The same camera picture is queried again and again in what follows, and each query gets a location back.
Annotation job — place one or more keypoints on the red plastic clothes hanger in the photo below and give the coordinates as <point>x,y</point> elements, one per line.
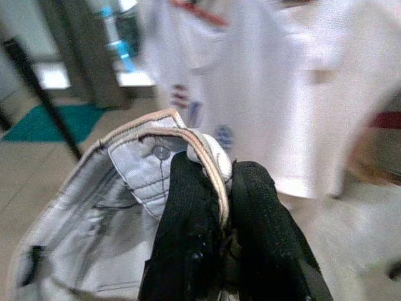
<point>210,15</point>

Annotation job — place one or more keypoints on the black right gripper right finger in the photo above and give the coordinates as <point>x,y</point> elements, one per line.
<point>263,244</point>

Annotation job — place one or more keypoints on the teal floor mat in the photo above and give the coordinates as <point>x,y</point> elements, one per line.
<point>37,125</point>

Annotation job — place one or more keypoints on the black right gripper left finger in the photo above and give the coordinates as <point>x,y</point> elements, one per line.
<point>185,244</point>

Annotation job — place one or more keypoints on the light beige jeans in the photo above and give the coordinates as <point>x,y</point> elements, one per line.
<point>94,219</point>

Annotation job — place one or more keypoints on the blue and white object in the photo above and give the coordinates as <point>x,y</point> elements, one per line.
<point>117,47</point>

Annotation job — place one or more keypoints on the white polo shirt check trim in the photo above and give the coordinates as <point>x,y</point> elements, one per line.
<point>388,120</point>

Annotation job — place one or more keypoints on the grey brown curtain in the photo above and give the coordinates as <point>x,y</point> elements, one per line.
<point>81,53</point>

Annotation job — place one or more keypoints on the white T-shirt with small prints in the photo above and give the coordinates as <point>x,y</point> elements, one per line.
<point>266,94</point>

